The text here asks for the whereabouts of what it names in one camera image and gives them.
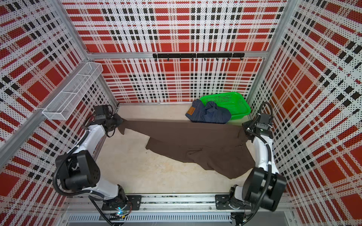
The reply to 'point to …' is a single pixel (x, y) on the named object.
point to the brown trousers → (222, 148)
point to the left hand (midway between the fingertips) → (122, 119)
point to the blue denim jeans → (209, 112)
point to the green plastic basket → (235, 104)
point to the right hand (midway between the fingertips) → (246, 124)
